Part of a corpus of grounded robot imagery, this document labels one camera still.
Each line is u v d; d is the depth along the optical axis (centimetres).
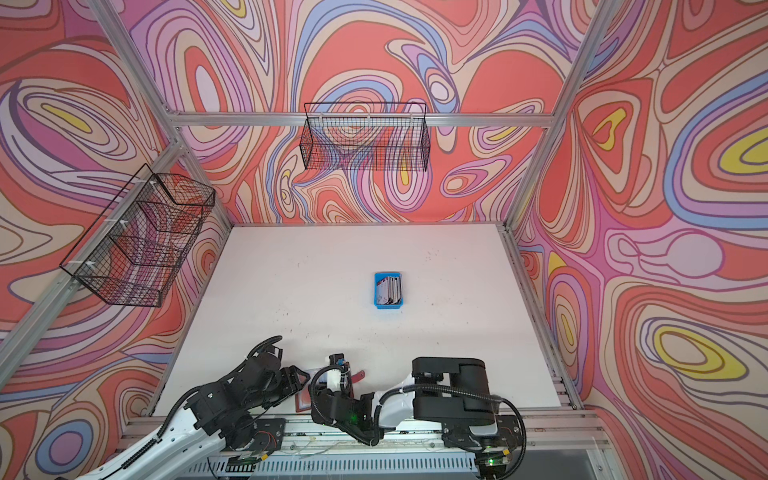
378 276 100
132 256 73
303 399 76
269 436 72
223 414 56
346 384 72
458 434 74
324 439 74
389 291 96
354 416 62
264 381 63
